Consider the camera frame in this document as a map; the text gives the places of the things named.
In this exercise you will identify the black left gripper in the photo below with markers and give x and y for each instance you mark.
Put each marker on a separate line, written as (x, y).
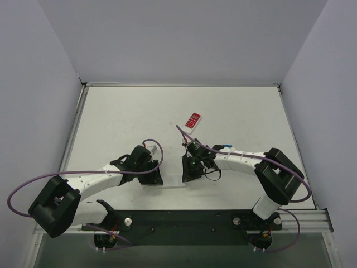
(152, 173)

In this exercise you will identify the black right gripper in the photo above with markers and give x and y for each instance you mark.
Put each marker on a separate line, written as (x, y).
(189, 170)

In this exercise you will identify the grey white remote control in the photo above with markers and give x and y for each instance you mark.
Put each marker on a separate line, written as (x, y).
(173, 182)

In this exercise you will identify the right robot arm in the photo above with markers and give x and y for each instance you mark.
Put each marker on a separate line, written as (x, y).
(277, 174)

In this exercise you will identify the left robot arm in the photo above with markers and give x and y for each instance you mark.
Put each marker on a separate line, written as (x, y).
(63, 203)

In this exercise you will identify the red white remote control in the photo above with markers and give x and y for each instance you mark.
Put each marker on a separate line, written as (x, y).
(192, 123)

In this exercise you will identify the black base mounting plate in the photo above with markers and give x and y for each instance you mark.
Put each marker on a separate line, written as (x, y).
(230, 227)

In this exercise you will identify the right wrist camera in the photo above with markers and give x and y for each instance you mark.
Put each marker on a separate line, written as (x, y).
(185, 142)

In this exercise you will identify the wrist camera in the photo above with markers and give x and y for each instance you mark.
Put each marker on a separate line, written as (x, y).
(152, 149)
(185, 142)

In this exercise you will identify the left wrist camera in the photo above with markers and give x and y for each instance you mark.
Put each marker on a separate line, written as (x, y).
(152, 149)

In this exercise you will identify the aluminium table frame rail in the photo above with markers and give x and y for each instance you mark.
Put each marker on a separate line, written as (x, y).
(113, 119)

